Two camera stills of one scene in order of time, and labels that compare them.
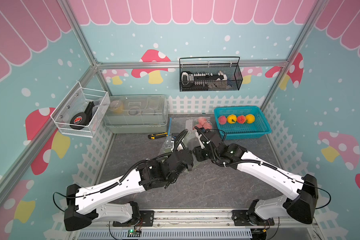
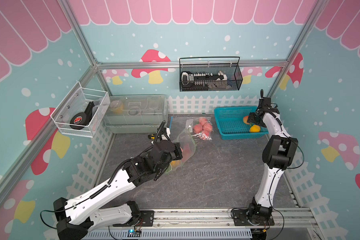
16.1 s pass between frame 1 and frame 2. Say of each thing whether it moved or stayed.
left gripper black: moved
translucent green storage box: stayed
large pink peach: stayed
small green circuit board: stayed
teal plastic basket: stayed
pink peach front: moved
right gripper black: moved
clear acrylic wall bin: stayed
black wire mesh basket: stayed
